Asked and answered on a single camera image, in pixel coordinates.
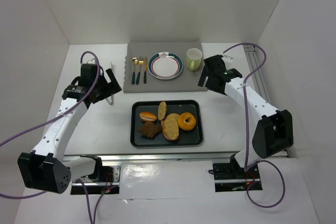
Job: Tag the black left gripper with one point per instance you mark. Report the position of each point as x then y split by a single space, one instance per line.
105 91

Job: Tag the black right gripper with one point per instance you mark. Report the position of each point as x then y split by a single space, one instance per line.
209 76

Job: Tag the small seeded bread slice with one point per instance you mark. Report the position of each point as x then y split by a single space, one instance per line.
162 110

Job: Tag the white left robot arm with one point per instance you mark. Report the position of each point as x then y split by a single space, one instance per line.
43 168

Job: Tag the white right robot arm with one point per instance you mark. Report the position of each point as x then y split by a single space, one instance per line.
236 89

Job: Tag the dark brown bread piece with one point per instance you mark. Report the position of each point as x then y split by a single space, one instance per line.
149 130

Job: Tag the large seeded bread slice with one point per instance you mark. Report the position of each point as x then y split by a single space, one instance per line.
170 127

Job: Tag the pale green mug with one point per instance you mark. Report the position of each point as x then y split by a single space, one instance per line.
194 59

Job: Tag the white plate with coloured rim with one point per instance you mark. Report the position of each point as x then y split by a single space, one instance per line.
165 66

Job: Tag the grey placemat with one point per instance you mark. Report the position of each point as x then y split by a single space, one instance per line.
186 82

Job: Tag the glazed round bun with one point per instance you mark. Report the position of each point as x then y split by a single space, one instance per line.
147 117

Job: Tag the orange bagel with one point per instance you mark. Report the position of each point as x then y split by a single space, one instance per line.
186 121

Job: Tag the black rectangular tray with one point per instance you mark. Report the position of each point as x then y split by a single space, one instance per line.
186 138

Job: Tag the gold spoon green handle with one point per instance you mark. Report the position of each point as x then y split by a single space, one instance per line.
135 62

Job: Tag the gold fork green handle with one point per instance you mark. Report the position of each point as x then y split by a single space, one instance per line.
140 63

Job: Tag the gold knife green handle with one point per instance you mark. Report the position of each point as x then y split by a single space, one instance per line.
145 70

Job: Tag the aluminium rail at right wall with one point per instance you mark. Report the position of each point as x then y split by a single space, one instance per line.
258 74

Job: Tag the aluminium rail at front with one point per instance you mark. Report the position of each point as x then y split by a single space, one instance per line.
166 156

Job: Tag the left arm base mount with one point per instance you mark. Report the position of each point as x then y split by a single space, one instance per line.
108 181

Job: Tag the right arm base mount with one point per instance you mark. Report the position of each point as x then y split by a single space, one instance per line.
229 176

